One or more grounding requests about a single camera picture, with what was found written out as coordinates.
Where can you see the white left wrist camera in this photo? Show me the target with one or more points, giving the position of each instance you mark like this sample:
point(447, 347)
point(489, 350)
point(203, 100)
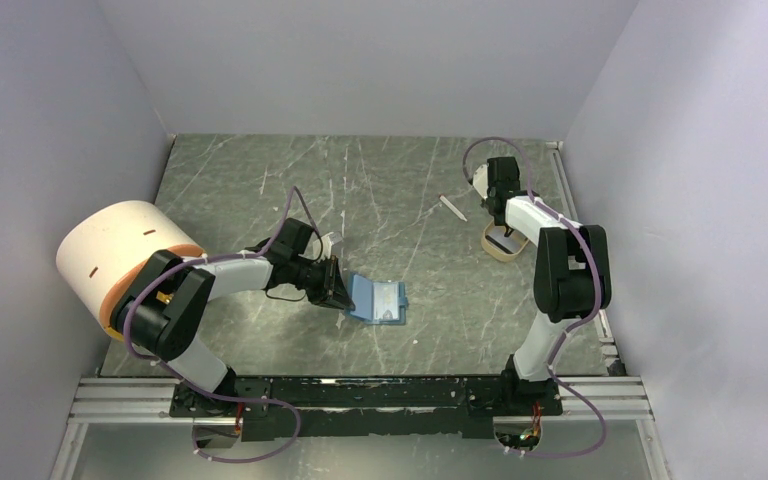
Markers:
point(332, 244)

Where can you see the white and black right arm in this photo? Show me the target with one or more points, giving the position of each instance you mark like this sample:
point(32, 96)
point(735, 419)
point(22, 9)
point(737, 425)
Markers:
point(572, 270)

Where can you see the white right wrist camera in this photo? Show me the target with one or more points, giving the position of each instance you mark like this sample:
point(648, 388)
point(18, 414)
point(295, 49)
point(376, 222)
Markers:
point(480, 181)

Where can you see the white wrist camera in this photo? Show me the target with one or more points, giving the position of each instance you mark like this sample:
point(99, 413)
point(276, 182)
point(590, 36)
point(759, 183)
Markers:
point(332, 244)
point(480, 181)

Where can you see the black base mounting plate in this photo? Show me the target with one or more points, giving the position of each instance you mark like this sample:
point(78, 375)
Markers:
point(269, 408)

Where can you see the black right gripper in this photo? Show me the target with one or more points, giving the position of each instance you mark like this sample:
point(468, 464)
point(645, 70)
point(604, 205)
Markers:
point(484, 203)

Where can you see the aluminium rail frame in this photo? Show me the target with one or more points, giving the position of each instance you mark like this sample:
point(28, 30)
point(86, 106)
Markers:
point(119, 401)

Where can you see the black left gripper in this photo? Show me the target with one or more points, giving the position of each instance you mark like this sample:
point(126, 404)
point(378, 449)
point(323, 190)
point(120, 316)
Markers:
point(331, 292)

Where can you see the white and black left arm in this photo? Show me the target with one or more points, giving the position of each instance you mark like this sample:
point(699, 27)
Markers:
point(162, 308)

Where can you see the white and orange cylinder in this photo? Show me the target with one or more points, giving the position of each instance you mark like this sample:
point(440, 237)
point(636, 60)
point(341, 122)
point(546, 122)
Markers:
point(101, 256)

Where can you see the white pen with red cap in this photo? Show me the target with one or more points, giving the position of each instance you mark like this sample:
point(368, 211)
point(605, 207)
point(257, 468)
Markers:
point(449, 205)

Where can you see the blue card holder wallet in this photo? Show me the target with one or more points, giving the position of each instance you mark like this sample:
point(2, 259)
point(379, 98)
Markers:
point(377, 303)

